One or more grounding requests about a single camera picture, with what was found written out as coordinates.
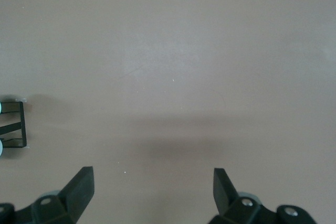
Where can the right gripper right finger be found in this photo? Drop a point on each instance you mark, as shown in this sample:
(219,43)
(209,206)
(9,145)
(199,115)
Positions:
(225,195)

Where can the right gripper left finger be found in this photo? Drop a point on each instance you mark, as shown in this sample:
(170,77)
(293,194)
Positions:
(76,195)

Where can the grey plastic cup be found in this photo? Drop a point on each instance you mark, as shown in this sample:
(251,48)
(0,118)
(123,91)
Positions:
(1,148)

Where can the mint green plastic cup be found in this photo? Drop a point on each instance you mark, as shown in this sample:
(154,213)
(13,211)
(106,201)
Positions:
(0,108)

